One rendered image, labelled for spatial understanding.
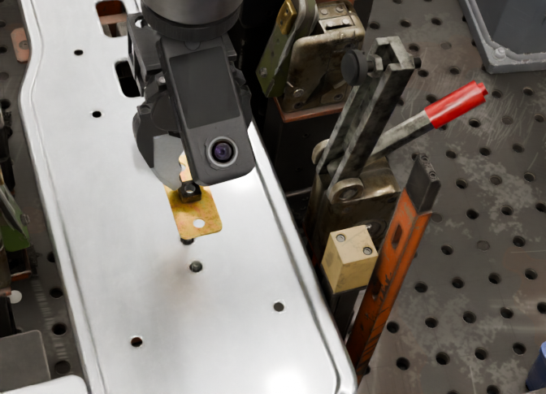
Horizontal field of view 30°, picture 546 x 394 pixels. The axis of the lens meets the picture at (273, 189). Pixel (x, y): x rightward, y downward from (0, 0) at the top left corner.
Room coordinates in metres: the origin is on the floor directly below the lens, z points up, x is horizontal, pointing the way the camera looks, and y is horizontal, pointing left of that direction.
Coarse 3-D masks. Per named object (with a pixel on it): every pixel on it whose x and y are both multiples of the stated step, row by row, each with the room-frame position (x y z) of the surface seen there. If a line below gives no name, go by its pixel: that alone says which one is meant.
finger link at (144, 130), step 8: (144, 104) 0.48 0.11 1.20; (152, 104) 0.49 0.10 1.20; (136, 112) 0.49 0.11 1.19; (144, 112) 0.48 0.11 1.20; (136, 120) 0.48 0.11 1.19; (144, 120) 0.47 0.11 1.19; (136, 128) 0.47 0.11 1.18; (144, 128) 0.47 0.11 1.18; (152, 128) 0.48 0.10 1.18; (136, 136) 0.47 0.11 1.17; (144, 136) 0.47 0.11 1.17; (152, 136) 0.48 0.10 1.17; (136, 144) 0.47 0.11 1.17; (144, 144) 0.47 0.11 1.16; (152, 144) 0.48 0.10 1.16; (144, 152) 0.47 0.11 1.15; (152, 152) 0.48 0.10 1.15; (152, 160) 0.48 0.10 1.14
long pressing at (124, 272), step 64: (64, 0) 0.76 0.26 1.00; (128, 0) 0.78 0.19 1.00; (64, 64) 0.68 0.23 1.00; (64, 128) 0.60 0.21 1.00; (128, 128) 0.61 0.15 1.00; (256, 128) 0.64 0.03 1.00; (64, 192) 0.52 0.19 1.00; (128, 192) 0.54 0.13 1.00; (256, 192) 0.56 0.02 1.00; (64, 256) 0.46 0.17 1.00; (128, 256) 0.47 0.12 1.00; (192, 256) 0.48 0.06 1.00; (256, 256) 0.49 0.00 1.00; (128, 320) 0.40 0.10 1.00; (192, 320) 0.41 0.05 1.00; (256, 320) 0.43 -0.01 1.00; (320, 320) 0.44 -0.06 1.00; (128, 384) 0.34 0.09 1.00; (192, 384) 0.36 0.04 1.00; (256, 384) 0.37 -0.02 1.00; (320, 384) 0.38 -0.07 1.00
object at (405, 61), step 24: (384, 48) 0.58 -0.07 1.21; (360, 72) 0.54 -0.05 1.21; (384, 72) 0.55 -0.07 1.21; (408, 72) 0.56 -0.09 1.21; (360, 96) 0.57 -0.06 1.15; (384, 96) 0.55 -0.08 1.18; (360, 120) 0.56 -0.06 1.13; (384, 120) 0.55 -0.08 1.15; (336, 144) 0.57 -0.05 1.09; (360, 144) 0.54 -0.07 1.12; (360, 168) 0.55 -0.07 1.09
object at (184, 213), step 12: (180, 156) 0.53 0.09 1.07; (192, 180) 0.50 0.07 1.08; (168, 192) 0.49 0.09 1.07; (180, 192) 0.49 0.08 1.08; (192, 192) 0.50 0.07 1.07; (204, 192) 0.50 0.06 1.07; (180, 204) 0.48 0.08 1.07; (192, 204) 0.49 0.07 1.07; (204, 204) 0.49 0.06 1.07; (180, 216) 0.47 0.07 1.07; (192, 216) 0.47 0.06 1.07; (204, 216) 0.48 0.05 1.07; (216, 216) 0.48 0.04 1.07; (180, 228) 0.46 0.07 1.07; (192, 228) 0.46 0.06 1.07; (204, 228) 0.46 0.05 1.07; (216, 228) 0.47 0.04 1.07
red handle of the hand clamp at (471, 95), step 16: (448, 96) 0.61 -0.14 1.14; (464, 96) 0.60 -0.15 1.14; (480, 96) 0.60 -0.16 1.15; (432, 112) 0.59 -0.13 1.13; (448, 112) 0.59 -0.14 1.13; (464, 112) 0.60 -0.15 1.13; (400, 128) 0.59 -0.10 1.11; (416, 128) 0.58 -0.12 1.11; (432, 128) 0.59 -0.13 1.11; (384, 144) 0.57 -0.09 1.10; (400, 144) 0.58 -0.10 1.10; (336, 160) 0.56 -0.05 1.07; (368, 160) 0.56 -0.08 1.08
